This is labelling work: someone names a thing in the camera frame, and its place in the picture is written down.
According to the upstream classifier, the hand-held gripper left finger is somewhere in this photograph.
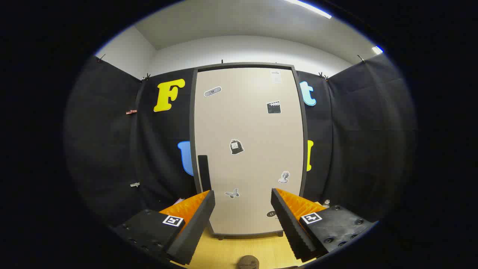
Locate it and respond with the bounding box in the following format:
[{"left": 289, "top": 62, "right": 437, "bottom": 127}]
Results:
[{"left": 113, "top": 190, "right": 216, "bottom": 265}]

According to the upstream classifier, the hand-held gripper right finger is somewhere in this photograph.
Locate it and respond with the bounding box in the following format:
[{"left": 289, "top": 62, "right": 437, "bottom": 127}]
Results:
[{"left": 271, "top": 188, "right": 376, "bottom": 262}]

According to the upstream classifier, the black door handle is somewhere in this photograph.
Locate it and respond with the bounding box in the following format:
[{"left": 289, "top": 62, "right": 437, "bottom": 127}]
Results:
[{"left": 198, "top": 155, "right": 212, "bottom": 192}]

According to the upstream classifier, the black backdrop cloth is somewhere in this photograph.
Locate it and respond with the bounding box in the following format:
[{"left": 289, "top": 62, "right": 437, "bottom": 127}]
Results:
[{"left": 64, "top": 52, "right": 417, "bottom": 225}]

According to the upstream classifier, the beige shoe cabinet door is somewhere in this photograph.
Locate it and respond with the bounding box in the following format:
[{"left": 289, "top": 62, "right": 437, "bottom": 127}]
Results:
[{"left": 194, "top": 67, "right": 305, "bottom": 236}]

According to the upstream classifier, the grey shoe cabinet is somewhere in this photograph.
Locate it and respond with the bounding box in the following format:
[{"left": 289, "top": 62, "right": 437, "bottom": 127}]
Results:
[{"left": 189, "top": 62, "right": 309, "bottom": 240}]

